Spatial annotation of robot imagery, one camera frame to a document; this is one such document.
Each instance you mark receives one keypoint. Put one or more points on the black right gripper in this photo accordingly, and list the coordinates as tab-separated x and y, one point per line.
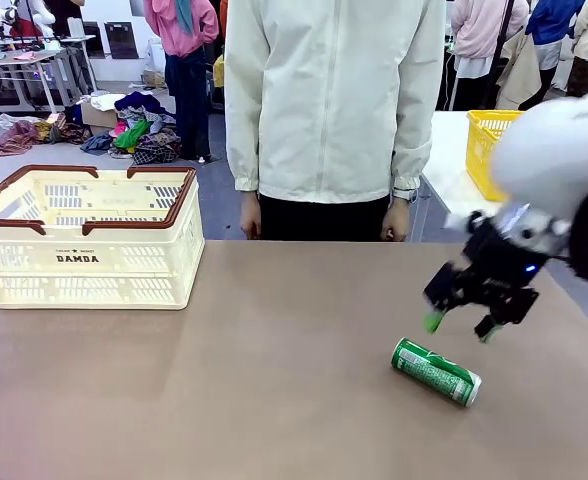
499	270

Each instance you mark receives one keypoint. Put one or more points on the tall green drink can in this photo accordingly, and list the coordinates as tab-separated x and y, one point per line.
434	372

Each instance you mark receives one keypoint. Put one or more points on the person left forearm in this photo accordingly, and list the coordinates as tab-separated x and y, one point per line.
414	145

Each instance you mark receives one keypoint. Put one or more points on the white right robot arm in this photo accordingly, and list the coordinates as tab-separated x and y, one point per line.
549	145

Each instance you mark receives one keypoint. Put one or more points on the person right forearm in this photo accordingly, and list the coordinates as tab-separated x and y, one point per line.
241	145

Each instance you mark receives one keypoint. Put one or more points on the yellow plastic basket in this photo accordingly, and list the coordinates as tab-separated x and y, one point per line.
481	150

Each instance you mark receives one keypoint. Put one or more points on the cream basket with brown rim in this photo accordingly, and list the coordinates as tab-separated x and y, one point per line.
89	280

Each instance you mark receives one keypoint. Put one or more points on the person left hand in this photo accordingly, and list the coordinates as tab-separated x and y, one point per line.
395	220

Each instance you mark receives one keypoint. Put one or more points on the person right hand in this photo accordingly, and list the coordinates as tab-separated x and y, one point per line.
251	217

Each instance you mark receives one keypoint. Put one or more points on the silver wristwatch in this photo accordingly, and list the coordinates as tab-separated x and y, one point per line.
405	194

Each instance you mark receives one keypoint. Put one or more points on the white side table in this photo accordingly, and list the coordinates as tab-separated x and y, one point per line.
449	150

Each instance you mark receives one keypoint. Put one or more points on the beige jacket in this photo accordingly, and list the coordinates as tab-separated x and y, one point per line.
521	75

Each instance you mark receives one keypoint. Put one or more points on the person in cream jacket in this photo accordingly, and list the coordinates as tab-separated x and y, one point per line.
324	100

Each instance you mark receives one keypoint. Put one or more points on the person in pale pink shirt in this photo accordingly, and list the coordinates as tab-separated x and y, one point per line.
484	30

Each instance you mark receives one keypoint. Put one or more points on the person in blue jacket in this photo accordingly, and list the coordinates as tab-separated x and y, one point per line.
554	20

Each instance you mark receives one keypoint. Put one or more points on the colourful clothes pile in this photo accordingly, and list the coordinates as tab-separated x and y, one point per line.
139	135

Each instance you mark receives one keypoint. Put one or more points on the small cardboard box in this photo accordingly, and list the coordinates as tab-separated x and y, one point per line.
153	79

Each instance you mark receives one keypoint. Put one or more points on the person in pink hoodie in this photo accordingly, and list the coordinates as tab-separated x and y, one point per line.
184	30

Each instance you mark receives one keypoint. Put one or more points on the open cardboard box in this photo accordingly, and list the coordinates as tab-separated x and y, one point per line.
96	117

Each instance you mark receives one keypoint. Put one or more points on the black panel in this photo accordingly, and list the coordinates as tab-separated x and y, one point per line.
122	42
94	45

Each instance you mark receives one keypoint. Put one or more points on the patterned cloth pile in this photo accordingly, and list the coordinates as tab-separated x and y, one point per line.
19	132

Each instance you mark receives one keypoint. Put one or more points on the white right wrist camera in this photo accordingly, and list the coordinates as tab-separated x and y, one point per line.
459	222

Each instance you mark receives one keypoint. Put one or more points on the grey frame workbench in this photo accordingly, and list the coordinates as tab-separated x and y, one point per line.
4	62

